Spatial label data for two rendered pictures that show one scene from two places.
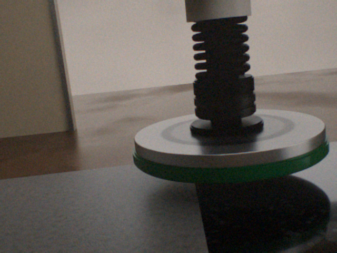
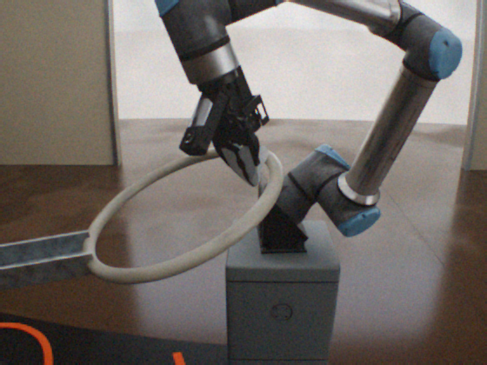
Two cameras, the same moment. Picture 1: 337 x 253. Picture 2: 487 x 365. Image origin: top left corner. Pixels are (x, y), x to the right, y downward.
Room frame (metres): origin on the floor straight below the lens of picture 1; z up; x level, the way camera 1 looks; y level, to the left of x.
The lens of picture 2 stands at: (-0.07, -0.85, 1.57)
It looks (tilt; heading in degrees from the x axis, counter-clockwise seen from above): 18 degrees down; 3
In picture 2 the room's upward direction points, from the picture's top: straight up
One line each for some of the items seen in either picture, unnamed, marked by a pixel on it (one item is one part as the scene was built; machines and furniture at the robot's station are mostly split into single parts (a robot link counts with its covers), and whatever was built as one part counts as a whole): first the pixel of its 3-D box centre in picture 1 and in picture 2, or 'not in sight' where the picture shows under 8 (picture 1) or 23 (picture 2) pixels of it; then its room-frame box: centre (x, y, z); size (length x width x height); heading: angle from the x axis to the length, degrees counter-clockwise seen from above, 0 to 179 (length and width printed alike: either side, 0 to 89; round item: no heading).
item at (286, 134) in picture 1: (226, 132); not in sight; (0.47, -0.06, 0.92); 0.21 x 0.21 x 0.01
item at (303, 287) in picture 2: not in sight; (276, 328); (1.33, -0.91, 0.43); 0.50 x 0.50 x 0.85; 1
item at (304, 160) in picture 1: (227, 136); not in sight; (0.47, -0.06, 0.91); 0.22 x 0.22 x 0.04
